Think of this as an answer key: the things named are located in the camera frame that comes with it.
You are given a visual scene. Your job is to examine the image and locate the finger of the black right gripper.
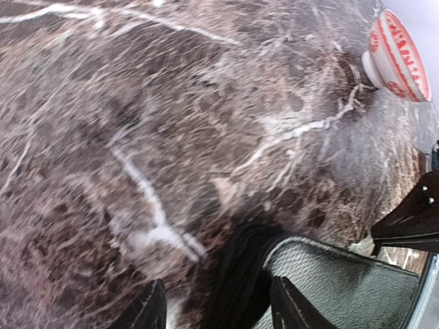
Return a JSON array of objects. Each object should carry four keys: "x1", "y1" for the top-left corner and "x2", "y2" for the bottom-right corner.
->
[{"x1": 371, "y1": 169, "x2": 438, "y2": 254}]

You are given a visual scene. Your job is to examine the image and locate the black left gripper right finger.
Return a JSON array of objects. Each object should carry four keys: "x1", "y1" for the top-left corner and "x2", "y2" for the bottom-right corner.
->
[{"x1": 270, "y1": 276, "x2": 337, "y2": 329}]

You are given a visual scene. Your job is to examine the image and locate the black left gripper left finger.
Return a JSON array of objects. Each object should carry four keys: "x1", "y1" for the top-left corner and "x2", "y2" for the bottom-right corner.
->
[{"x1": 112, "y1": 280, "x2": 167, "y2": 329}]

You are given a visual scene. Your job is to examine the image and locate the black zippered tool case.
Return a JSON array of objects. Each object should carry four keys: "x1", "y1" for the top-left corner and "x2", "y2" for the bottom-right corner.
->
[{"x1": 202, "y1": 223, "x2": 419, "y2": 328}]

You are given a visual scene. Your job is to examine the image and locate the red patterned white bowl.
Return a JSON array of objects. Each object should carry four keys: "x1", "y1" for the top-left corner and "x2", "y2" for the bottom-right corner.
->
[{"x1": 361, "y1": 9, "x2": 432, "y2": 102}]

